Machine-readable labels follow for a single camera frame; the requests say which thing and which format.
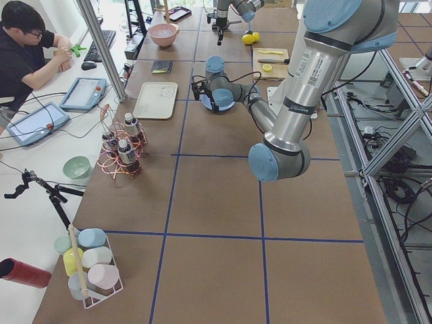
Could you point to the large yellow lemon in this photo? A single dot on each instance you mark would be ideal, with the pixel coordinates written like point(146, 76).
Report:
point(248, 39)

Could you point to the black tripod camera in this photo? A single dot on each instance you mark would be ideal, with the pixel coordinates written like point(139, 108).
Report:
point(54, 193)

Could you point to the copper wire bottle rack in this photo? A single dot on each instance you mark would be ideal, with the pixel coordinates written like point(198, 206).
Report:
point(110, 162)

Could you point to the white wire cup rack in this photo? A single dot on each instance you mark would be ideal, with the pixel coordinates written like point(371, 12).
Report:
point(91, 298)

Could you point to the aluminium frame post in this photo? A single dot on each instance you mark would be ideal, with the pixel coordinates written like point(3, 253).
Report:
point(89, 16)

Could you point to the wooden stand with pole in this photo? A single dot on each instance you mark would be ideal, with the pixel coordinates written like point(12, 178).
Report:
point(161, 19)

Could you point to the black computer mouse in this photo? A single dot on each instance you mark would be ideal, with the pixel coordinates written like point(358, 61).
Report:
point(88, 65)

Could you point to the small yellow lemon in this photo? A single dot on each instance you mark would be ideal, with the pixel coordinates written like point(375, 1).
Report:
point(256, 37)

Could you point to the cream bear tray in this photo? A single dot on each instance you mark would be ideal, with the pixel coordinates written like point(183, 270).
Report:
point(155, 100)

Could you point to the mint cup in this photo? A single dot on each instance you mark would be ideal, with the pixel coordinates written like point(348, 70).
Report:
point(62, 244)

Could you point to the back tea bottle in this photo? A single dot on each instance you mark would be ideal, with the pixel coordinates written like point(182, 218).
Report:
point(131, 127)

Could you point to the pink cup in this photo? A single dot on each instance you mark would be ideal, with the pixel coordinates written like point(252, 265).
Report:
point(103, 276)

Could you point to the green bowl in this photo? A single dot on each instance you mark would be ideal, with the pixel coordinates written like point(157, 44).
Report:
point(77, 167)

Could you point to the blue round plate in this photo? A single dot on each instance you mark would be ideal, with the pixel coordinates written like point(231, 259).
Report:
point(205, 100)

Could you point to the yellow plastic knife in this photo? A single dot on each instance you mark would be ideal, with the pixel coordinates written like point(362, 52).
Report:
point(271, 52)

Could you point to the front tea bottle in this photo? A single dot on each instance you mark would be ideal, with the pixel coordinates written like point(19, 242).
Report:
point(127, 155)

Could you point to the tea bottle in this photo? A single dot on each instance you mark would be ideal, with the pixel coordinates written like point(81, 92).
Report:
point(131, 127)
point(127, 155)
point(110, 142)

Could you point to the seated person in black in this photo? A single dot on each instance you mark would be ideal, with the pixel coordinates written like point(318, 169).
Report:
point(31, 55)

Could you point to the left tea bottle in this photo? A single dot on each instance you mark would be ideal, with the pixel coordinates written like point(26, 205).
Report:
point(110, 142)

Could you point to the green clip toy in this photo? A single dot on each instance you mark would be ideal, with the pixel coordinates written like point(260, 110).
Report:
point(77, 49)

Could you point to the far teach pendant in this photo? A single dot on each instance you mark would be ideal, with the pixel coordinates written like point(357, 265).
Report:
point(84, 94)

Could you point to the red cylinder bottle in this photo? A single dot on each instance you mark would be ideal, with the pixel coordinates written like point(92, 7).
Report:
point(23, 273)

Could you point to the white cup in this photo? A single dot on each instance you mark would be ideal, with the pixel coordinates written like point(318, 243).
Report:
point(98, 255)

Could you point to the light blue cup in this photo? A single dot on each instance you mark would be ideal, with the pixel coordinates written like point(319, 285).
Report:
point(75, 286)

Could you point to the wooden cutting board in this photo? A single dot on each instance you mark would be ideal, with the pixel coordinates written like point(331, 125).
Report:
point(278, 71)

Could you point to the pink bowl with ice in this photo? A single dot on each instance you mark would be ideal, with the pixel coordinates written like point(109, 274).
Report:
point(163, 35)

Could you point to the teach pendant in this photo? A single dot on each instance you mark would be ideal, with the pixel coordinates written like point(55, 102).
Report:
point(84, 94)
point(38, 124)

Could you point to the grey folded cloth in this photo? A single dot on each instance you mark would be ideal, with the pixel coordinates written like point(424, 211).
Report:
point(161, 67)

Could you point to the near teach pendant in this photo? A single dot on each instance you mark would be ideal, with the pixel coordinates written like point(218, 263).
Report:
point(38, 124)

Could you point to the yellow cup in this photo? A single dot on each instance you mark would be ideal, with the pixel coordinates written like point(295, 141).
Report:
point(69, 262)

